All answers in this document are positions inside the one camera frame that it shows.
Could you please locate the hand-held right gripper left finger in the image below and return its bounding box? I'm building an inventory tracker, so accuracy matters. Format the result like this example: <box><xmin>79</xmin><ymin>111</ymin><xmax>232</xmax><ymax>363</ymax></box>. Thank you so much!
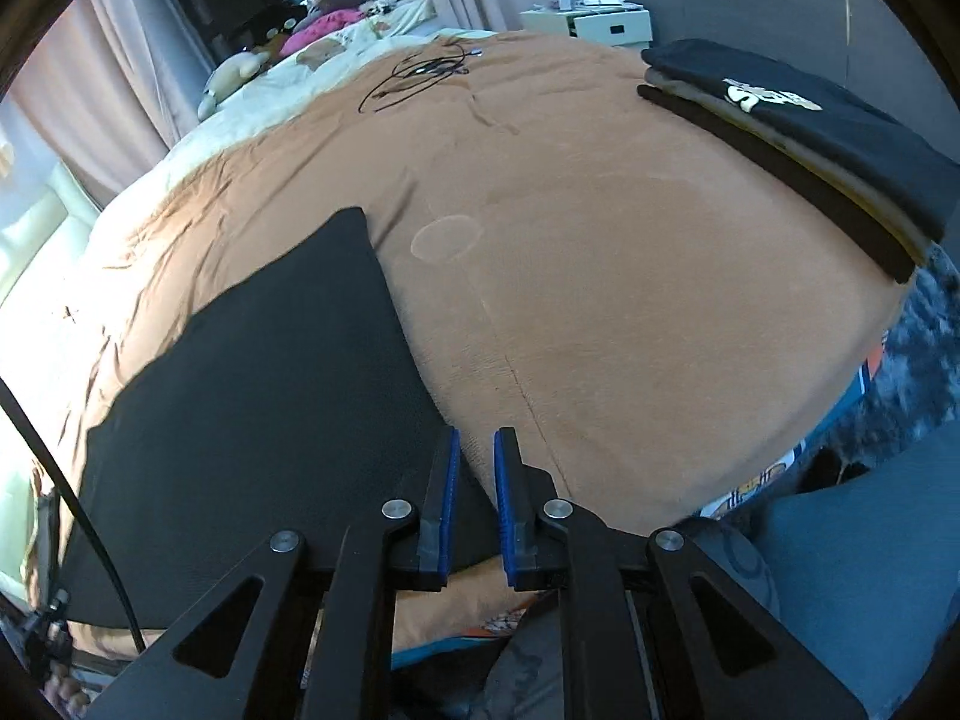
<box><xmin>86</xmin><ymin>426</ymin><xmax>460</xmax><ymax>720</ymax></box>

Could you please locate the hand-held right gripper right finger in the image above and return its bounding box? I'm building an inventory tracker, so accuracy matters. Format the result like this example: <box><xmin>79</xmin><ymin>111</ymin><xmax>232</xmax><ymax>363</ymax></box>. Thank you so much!
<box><xmin>491</xmin><ymin>426</ymin><xmax>871</xmax><ymax>720</ymax></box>

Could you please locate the black t-shirt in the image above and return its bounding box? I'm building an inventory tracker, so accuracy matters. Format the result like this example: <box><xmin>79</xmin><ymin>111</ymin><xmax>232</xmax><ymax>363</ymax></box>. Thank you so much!
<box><xmin>60</xmin><ymin>206</ymin><xmax>500</xmax><ymax>631</ymax></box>

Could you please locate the stack of folded dark clothes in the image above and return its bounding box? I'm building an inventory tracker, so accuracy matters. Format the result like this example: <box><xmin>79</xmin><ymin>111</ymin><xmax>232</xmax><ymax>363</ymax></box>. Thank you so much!
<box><xmin>641</xmin><ymin>37</ymin><xmax>953</xmax><ymax>245</ymax></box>

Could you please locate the person's left hand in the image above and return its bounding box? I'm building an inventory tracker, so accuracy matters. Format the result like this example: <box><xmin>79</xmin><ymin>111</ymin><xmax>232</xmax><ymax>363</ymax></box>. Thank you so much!
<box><xmin>41</xmin><ymin>634</ymin><xmax>95</xmax><ymax>717</ymax></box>

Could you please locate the brown blanket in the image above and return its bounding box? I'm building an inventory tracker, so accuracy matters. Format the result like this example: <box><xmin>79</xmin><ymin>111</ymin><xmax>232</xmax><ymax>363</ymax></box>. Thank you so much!
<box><xmin>22</xmin><ymin>30</ymin><xmax>931</xmax><ymax>653</ymax></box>

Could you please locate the person's grey trouser leg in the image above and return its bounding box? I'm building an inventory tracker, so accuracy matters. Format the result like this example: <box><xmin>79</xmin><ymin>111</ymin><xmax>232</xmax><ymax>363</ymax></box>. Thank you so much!
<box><xmin>750</xmin><ymin>431</ymin><xmax>960</xmax><ymax>720</ymax></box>

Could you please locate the white padded headboard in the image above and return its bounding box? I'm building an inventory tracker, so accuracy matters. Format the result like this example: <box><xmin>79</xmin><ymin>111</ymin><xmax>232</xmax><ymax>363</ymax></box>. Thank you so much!
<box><xmin>0</xmin><ymin>127</ymin><xmax>98</xmax><ymax>308</ymax></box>

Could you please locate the grey fluffy rug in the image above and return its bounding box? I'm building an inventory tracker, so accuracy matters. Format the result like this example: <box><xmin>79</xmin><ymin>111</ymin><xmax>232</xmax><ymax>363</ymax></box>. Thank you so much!
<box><xmin>847</xmin><ymin>247</ymin><xmax>960</xmax><ymax>466</ymax></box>

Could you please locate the cream printed bed sheet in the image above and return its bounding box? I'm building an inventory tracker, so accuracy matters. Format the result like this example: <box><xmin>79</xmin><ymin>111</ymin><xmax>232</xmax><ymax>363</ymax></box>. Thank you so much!
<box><xmin>270</xmin><ymin>0</ymin><xmax>440</xmax><ymax>80</ymax></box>

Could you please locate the beige plush toy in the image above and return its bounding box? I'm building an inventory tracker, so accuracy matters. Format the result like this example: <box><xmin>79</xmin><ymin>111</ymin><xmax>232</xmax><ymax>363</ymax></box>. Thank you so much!
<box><xmin>196</xmin><ymin>52</ymin><xmax>263</xmax><ymax>121</ymax></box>

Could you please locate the white nightstand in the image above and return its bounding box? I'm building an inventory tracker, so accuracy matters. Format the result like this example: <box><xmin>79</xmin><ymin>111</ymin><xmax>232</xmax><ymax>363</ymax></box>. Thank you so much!
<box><xmin>520</xmin><ymin>4</ymin><xmax>653</xmax><ymax>50</ymax></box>

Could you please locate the pink cloth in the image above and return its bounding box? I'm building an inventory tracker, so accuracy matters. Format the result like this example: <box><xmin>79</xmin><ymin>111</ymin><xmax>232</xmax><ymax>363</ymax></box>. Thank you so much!
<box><xmin>289</xmin><ymin>9</ymin><xmax>372</xmax><ymax>53</ymax></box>

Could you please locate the black cable bundle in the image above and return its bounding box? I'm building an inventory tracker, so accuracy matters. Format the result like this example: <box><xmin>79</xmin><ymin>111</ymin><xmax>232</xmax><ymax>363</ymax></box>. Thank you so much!
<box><xmin>358</xmin><ymin>41</ymin><xmax>485</xmax><ymax>113</ymax></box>

